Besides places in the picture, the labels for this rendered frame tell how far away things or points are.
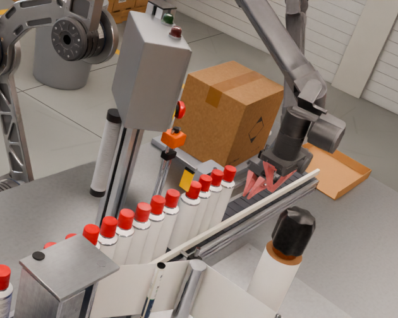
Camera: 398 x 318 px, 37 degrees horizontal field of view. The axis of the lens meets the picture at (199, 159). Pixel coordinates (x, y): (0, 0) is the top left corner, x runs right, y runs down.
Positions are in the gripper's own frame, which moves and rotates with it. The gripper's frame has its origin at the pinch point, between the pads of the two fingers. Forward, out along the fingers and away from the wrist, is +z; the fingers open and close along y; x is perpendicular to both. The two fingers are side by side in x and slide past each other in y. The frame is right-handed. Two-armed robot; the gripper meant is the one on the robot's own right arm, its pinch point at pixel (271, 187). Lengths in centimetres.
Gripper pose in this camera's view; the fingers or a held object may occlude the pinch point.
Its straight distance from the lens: 136.5
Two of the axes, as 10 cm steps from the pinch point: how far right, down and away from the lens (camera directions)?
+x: -7.7, -4.7, 4.2
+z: -2.5, 8.4, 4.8
